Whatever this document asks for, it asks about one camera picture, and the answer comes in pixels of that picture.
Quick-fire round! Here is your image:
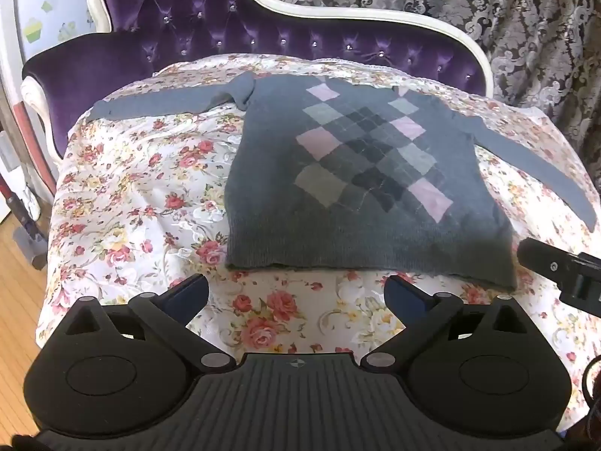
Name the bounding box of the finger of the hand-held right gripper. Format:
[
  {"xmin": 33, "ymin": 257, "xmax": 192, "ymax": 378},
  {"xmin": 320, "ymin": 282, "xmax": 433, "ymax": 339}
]
[{"xmin": 516, "ymin": 237, "xmax": 601, "ymax": 318}]

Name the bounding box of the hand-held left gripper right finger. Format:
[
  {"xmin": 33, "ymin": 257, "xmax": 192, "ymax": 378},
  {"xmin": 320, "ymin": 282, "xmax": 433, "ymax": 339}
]
[{"xmin": 361, "ymin": 275, "xmax": 533, "ymax": 371}]

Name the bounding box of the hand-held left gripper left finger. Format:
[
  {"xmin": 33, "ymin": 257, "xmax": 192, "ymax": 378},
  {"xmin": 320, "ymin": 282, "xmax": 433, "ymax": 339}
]
[{"xmin": 61, "ymin": 273, "xmax": 236, "ymax": 371}]

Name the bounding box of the grey argyle sweater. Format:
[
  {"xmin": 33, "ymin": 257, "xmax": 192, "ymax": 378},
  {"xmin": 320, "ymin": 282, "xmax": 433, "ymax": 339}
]
[{"xmin": 89, "ymin": 73, "xmax": 598, "ymax": 292}]

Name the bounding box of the floral blanket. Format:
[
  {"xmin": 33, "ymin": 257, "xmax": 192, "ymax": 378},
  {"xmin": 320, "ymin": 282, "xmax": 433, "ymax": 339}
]
[{"xmin": 35, "ymin": 51, "xmax": 601, "ymax": 435}]

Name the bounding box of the grey damask curtain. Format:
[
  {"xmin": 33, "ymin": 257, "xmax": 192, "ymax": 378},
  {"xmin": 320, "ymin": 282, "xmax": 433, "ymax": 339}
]
[{"xmin": 249, "ymin": 0, "xmax": 601, "ymax": 179}]

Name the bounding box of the purple tufted sofa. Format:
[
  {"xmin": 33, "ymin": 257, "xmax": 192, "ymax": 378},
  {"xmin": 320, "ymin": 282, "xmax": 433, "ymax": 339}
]
[{"xmin": 21, "ymin": 0, "xmax": 495, "ymax": 195}]

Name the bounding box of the black cable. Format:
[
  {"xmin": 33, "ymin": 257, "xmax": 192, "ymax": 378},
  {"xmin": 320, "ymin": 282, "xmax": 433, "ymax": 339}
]
[{"xmin": 581, "ymin": 352, "xmax": 601, "ymax": 416}]

